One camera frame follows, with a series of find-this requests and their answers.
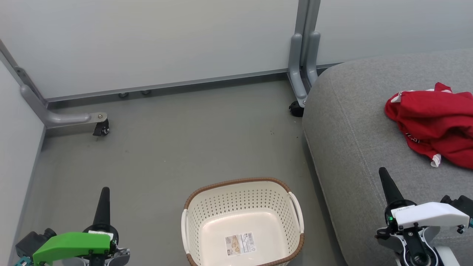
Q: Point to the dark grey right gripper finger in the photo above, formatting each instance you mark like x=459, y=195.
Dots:
x=393, y=188
x=386, y=188

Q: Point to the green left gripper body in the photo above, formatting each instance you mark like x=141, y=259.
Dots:
x=74, y=245

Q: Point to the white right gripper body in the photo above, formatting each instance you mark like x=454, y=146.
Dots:
x=425, y=216

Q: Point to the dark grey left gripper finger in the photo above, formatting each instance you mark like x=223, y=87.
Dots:
x=106, y=212
x=99, y=212

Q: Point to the red jersey with number print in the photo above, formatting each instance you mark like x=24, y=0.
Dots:
x=451, y=153

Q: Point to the red garment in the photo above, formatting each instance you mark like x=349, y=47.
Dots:
x=425, y=111

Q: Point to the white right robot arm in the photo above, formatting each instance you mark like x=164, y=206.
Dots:
x=447, y=256

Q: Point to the grey fabric sofa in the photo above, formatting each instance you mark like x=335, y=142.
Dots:
x=351, y=129

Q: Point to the grey swivel caster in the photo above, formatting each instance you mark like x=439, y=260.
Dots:
x=100, y=129

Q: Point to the grey partition foot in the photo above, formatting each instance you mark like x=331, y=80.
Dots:
x=295, y=66
x=314, y=55
x=66, y=119

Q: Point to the cream perforated laundry basket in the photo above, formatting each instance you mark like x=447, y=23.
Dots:
x=221, y=207

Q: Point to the black swivel caster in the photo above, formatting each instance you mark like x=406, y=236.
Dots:
x=295, y=109

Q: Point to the paper basket label sticker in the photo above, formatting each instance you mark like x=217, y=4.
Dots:
x=240, y=244

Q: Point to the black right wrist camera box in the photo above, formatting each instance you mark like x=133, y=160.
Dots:
x=460, y=205

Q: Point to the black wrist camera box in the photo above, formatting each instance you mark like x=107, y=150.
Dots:
x=460, y=205
x=33, y=242

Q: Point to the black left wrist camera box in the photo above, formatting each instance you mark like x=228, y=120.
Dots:
x=33, y=242

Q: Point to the grey partition bottom rail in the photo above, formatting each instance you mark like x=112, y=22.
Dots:
x=184, y=83

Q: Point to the grey aluminium partition post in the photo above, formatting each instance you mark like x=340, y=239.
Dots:
x=23, y=74
x=308, y=14

